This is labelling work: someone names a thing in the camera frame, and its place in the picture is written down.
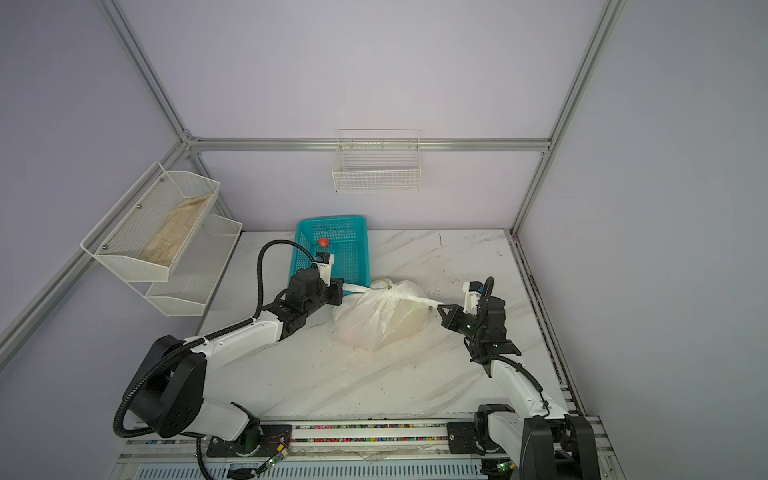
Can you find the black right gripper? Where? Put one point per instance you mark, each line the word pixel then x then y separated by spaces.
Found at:
pixel 452 320

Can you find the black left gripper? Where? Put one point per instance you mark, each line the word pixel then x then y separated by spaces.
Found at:
pixel 334 293

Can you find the white lemon print plastic bag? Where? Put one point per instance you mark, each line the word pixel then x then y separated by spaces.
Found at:
pixel 380 314

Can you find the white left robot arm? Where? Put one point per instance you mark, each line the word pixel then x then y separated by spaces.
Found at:
pixel 168 394

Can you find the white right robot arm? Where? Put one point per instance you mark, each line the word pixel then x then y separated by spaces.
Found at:
pixel 540 438

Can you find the teal plastic fruit basket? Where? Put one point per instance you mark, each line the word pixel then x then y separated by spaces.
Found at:
pixel 348 237

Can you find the white mesh lower shelf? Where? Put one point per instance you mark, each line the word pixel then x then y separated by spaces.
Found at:
pixel 193 282

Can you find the white mesh shelf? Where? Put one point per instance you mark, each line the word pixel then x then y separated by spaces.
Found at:
pixel 193 282
pixel 127 240

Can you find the beige cloth in shelf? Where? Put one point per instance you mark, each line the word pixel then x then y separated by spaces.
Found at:
pixel 167 242

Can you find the white mesh upper shelf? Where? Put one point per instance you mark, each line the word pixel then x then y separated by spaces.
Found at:
pixel 127 240

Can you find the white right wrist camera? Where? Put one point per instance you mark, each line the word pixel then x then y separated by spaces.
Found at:
pixel 473 291

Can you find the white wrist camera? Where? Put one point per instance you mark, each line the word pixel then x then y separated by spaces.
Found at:
pixel 473 291
pixel 324 262

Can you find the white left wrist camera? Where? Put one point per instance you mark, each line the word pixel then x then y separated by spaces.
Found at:
pixel 324 262

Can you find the white wire wall basket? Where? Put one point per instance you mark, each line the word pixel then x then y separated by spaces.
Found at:
pixel 377 160

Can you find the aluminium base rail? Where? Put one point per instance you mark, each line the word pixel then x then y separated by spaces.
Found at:
pixel 397 449

